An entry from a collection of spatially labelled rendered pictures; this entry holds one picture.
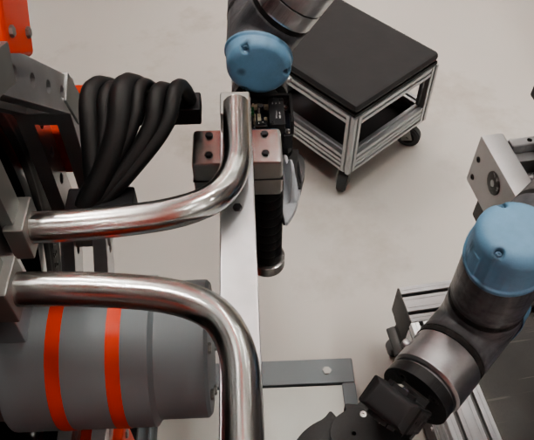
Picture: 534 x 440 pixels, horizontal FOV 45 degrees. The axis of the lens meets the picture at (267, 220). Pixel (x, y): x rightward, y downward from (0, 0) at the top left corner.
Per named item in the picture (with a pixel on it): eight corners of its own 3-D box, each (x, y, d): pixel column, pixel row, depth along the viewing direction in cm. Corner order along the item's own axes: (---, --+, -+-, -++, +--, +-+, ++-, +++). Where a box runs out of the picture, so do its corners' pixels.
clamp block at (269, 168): (196, 163, 69) (192, 127, 65) (279, 161, 69) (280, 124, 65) (195, 198, 66) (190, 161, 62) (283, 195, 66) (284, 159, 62)
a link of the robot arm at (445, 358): (489, 364, 60) (416, 312, 63) (462, 398, 58) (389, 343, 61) (469, 398, 65) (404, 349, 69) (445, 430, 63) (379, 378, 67)
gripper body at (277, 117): (230, 127, 73) (229, 63, 80) (233, 179, 79) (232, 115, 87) (297, 125, 73) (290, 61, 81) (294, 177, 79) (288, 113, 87)
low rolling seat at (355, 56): (422, 144, 201) (446, 53, 175) (345, 202, 186) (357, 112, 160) (325, 82, 222) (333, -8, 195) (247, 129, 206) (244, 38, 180)
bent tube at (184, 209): (51, 117, 62) (19, 21, 54) (249, 111, 63) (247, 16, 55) (14, 263, 51) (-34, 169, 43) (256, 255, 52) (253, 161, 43)
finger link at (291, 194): (284, 196, 68) (267, 138, 74) (283, 231, 73) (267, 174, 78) (312, 192, 69) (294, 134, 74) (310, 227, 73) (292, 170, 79)
